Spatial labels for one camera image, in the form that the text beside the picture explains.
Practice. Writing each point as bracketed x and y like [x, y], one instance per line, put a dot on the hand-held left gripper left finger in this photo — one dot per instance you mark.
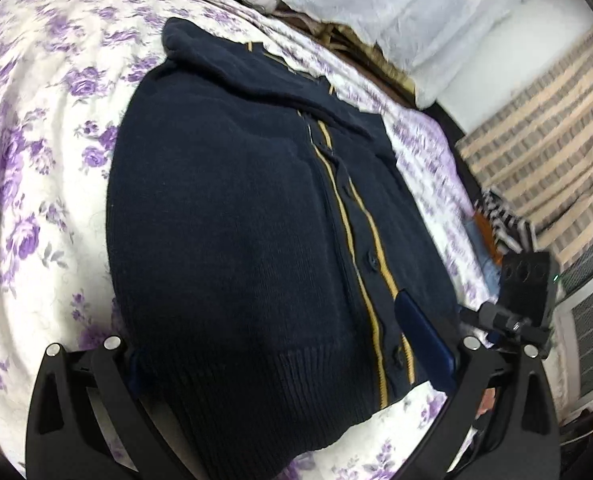
[135, 375]

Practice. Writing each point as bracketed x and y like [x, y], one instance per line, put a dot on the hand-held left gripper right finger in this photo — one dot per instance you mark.
[421, 340]

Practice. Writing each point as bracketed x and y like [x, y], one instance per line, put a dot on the navy knit cardigan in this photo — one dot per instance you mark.
[226, 210]

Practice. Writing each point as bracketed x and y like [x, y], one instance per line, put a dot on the light blue garment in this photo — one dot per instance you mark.
[488, 272]

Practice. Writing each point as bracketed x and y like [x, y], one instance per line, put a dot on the orange garment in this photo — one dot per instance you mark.
[486, 235]

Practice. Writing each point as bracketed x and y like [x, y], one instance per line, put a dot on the black white striped garment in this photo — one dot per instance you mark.
[506, 220]

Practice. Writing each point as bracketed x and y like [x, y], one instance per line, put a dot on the purple floral bedsheet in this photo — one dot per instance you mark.
[41, 110]

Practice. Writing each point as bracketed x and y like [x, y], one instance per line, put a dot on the brown patterned bedding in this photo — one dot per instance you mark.
[356, 45]

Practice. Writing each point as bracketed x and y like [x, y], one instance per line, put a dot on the white lace mosquito net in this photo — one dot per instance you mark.
[401, 10]

